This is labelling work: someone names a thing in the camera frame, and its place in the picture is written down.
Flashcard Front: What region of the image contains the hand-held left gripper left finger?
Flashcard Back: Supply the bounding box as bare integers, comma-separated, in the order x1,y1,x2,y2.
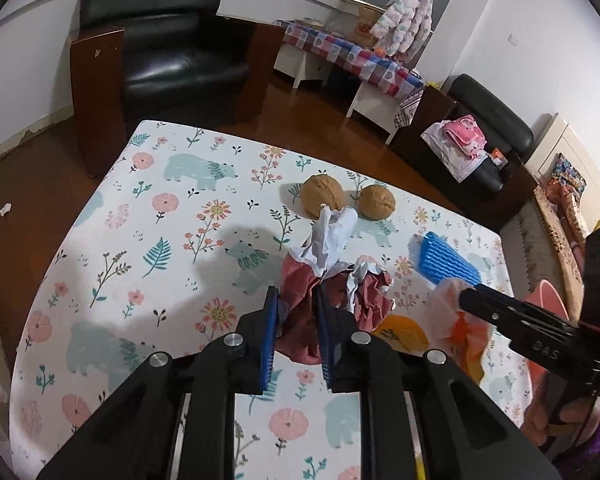
37,285,281,480

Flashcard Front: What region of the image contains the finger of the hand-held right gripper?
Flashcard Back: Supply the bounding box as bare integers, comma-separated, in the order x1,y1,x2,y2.
472,282,581,333
457,290,576,346

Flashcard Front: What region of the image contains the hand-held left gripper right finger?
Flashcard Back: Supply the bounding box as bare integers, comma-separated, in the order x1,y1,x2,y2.
314,286,563,480

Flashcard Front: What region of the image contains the pink plastic bucket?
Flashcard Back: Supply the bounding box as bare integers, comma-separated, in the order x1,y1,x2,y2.
522,280,573,396

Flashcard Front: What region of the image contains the orange plastic bag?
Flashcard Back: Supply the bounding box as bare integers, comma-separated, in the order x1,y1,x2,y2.
450,310,496,383

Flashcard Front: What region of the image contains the maroon white paper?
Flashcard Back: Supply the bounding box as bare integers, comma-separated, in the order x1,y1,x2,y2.
279,205,358,366

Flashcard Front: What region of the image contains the blue foam net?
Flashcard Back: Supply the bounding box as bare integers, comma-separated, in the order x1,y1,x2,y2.
417,231,481,286

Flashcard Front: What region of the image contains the yellow plastic bag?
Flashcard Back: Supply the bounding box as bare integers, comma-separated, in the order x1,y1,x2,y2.
370,315,431,356

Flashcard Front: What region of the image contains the person's right hand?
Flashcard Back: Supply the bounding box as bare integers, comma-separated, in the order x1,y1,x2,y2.
522,392,598,448

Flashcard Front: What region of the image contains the rolled floral quilt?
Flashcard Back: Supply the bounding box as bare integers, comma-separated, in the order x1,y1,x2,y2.
545,185,600,261

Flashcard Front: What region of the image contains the colourful printed pillow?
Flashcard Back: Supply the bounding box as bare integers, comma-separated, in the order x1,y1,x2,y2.
550,152,587,196

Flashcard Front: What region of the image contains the brown walnut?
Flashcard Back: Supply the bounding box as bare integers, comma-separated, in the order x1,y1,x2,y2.
357,185,396,221
300,174,346,220

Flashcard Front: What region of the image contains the cream bed headboard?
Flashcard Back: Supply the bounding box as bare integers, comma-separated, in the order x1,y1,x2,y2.
525,112,600,241

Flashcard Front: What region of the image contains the pale pink cloth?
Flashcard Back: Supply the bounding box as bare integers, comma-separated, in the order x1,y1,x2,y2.
421,121,486,183

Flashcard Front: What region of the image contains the floral bear print tablecloth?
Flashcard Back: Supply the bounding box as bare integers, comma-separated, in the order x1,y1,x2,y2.
10,120,536,480

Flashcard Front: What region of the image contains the pink printed cloth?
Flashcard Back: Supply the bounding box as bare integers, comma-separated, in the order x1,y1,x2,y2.
440,115,487,161

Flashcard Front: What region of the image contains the black leather armchair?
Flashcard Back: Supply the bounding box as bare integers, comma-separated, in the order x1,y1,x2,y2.
390,74,538,231
70,0,286,178

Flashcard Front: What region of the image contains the white low table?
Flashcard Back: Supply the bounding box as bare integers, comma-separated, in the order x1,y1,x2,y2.
274,47,406,146

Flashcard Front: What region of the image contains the checkered table cloth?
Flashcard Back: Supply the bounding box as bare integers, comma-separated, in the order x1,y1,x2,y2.
275,19,426,131

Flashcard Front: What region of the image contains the hanging padded print jacket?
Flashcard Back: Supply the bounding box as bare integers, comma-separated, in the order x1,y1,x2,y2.
370,0,435,58

